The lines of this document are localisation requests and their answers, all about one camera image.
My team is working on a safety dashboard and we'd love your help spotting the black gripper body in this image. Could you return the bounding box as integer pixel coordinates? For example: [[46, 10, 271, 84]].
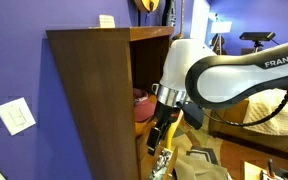
[[154, 100, 182, 133]]

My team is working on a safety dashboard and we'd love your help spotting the black coiled robot cable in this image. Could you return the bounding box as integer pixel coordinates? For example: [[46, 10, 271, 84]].
[[202, 82, 288, 128]]

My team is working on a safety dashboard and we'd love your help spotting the black camera on tripod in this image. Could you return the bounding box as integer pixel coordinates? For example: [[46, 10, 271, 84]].
[[239, 31, 277, 53]]

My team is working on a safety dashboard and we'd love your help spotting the black guitar bag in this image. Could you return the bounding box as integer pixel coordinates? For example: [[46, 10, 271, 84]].
[[161, 0, 178, 28]]

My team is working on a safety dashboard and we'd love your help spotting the cream knitted blanket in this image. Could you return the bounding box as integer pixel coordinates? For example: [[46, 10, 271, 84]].
[[242, 81, 288, 137]]

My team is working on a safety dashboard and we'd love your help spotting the white lamp on stand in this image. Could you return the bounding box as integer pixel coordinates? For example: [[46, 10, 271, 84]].
[[210, 20, 233, 55]]

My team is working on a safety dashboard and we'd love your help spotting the yellow round guitar body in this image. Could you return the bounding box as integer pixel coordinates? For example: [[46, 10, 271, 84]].
[[132, 0, 161, 14]]

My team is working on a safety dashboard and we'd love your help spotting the brown wooden cabinet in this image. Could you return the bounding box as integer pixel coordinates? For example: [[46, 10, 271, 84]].
[[45, 25, 175, 180]]

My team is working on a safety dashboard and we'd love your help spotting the small white paper card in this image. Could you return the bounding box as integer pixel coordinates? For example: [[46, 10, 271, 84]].
[[98, 14, 116, 29]]

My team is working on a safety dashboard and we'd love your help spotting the small wooden box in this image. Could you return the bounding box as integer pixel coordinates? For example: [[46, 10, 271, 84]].
[[243, 161, 276, 180]]

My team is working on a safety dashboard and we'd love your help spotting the grey striped folded fabric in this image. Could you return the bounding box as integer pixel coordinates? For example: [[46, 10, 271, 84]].
[[185, 145, 220, 165]]

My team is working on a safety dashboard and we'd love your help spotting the white wall switch plate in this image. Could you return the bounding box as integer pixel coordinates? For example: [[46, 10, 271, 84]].
[[0, 97, 37, 137]]

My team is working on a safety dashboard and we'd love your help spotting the maroon printed t-shirt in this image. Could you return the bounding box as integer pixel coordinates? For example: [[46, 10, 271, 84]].
[[132, 87, 158, 123]]

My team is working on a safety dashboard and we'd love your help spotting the white upright board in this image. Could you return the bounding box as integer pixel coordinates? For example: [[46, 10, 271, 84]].
[[189, 0, 212, 43]]

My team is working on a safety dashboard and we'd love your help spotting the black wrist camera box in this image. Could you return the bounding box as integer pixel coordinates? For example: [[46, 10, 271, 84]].
[[180, 101, 206, 131]]

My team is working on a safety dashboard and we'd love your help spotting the brown sofa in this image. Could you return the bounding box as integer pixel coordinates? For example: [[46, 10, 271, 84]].
[[208, 97, 288, 162]]

